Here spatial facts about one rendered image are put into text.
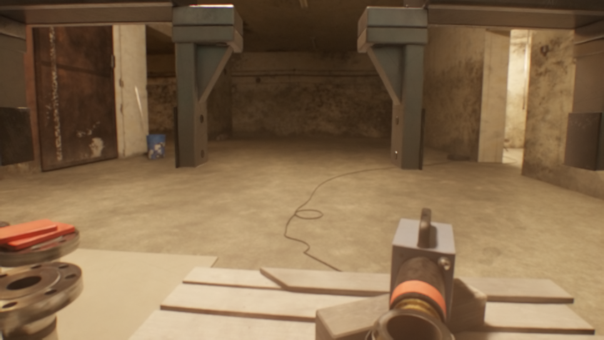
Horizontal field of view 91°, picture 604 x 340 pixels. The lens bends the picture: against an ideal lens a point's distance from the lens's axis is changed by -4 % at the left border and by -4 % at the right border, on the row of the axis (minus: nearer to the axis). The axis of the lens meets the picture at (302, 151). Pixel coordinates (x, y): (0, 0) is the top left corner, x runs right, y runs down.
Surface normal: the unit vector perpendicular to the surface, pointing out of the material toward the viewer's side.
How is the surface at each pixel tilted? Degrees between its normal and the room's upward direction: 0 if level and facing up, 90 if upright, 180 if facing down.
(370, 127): 90
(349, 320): 0
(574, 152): 90
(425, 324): 90
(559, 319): 0
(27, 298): 0
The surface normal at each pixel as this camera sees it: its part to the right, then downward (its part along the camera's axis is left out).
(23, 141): 1.00, 0.00
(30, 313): 0.74, 0.08
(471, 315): 0.33, 0.11
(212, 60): 0.00, 0.11
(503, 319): 0.01, -0.99
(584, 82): -1.00, -0.01
